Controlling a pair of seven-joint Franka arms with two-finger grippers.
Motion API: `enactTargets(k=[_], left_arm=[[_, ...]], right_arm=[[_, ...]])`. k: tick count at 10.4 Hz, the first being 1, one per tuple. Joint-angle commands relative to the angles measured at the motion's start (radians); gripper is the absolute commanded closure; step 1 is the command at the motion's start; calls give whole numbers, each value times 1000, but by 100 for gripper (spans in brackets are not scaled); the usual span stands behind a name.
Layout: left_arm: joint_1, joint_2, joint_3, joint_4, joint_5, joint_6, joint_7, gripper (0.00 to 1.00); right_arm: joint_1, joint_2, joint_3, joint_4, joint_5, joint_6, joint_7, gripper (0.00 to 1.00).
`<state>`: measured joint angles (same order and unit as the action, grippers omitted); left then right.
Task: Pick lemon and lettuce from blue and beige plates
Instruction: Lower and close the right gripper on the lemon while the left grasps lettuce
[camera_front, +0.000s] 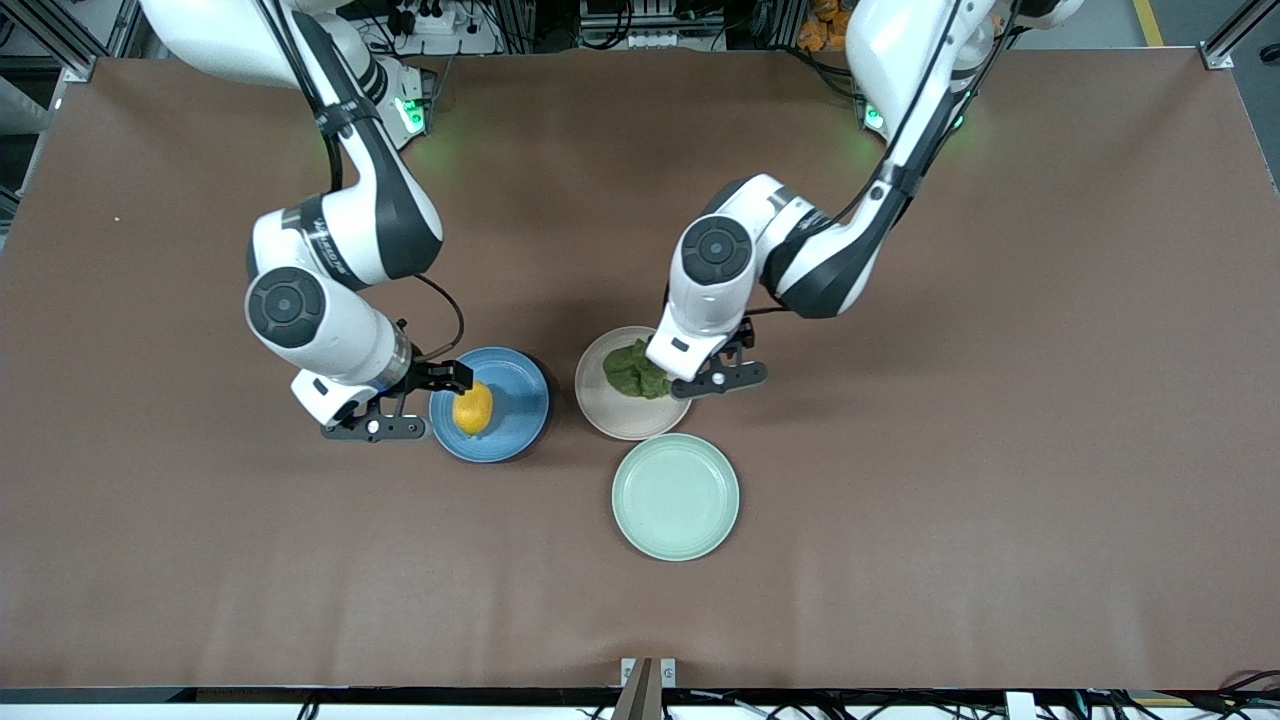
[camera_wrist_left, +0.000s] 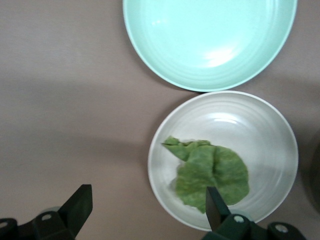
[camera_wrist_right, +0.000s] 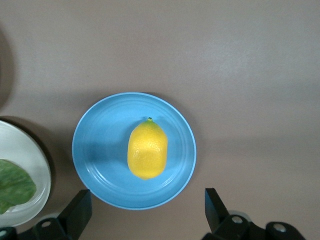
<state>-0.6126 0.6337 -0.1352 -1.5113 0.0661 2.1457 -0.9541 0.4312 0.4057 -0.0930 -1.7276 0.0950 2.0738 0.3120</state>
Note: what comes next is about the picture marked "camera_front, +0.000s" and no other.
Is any metal table edge bracket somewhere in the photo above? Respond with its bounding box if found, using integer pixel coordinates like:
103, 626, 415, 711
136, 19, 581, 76
620, 657, 678, 720

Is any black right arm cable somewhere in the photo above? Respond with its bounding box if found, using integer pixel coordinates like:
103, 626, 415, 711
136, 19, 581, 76
255, 0, 467, 363

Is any beige plate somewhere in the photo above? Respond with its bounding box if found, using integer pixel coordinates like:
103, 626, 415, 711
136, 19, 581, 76
574, 326, 693, 441

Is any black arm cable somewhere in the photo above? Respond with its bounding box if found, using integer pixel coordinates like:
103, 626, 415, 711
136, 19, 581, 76
758, 0, 1011, 317
255, 0, 467, 363

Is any pale green plate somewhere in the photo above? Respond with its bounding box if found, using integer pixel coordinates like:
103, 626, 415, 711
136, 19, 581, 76
611, 432, 742, 562

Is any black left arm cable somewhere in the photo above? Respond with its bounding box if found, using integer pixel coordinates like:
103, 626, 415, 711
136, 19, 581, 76
758, 0, 1011, 317

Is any yellow lemon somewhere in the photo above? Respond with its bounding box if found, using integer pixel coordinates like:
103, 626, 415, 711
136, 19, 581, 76
452, 380, 495, 437

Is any blue plate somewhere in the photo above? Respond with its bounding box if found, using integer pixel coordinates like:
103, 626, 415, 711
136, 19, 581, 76
428, 346, 552, 464

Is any green lettuce leaf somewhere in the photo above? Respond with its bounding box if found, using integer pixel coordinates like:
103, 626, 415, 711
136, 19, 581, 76
602, 338, 673, 401

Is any white power strip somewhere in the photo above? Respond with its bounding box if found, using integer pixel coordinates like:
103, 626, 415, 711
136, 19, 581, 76
380, 0, 501, 57

